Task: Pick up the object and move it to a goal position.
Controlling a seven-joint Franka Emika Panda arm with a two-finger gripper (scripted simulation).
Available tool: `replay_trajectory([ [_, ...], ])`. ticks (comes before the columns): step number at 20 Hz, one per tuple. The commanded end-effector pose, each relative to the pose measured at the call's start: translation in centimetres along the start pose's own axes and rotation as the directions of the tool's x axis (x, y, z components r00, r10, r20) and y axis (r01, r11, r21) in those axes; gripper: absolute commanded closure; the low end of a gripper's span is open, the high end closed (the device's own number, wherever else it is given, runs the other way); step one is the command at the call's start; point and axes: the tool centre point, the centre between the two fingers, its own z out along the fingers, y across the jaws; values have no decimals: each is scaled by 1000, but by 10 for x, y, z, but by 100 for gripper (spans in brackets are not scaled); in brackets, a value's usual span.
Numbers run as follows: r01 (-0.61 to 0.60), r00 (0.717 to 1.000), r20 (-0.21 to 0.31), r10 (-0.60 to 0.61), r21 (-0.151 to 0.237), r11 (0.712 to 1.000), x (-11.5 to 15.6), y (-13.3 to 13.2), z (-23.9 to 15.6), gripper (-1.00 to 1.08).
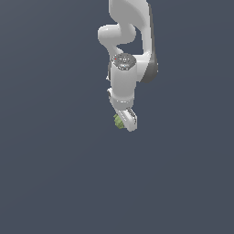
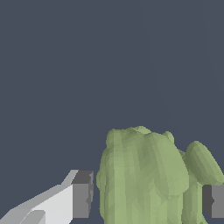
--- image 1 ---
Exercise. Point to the small green ridged object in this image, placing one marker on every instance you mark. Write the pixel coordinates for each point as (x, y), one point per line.
(118, 121)

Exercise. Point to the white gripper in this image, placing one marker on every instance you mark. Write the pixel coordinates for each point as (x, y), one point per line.
(128, 119)

